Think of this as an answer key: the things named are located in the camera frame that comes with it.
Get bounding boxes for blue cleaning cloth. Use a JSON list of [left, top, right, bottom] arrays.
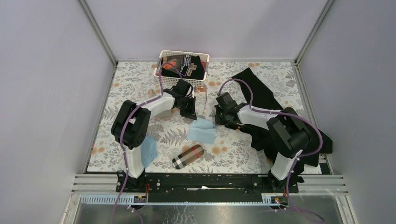
[[141, 135, 157, 168], [186, 118, 217, 144]]

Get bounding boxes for pink glasses case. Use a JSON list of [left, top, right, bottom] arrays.
[[148, 89, 172, 119]]

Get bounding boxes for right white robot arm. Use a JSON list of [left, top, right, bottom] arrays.
[[215, 92, 312, 192]]

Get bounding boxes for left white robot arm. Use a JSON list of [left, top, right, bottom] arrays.
[[111, 79, 197, 192]]

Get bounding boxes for orange lens sunglasses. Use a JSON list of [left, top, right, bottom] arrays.
[[194, 85, 208, 115]]

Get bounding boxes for black packaged items in basket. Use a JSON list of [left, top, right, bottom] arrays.
[[161, 54, 205, 80]]

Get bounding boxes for white plastic basket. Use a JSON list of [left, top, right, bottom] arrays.
[[153, 50, 210, 86]]

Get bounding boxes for black garment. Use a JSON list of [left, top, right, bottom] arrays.
[[232, 68, 332, 181]]

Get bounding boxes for plaid glasses case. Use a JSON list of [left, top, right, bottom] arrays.
[[172, 144, 205, 169]]

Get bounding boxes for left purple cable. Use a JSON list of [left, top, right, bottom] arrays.
[[110, 63, 184, 224]]

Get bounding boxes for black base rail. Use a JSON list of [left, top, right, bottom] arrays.
[[115, 171, 303, 203]]

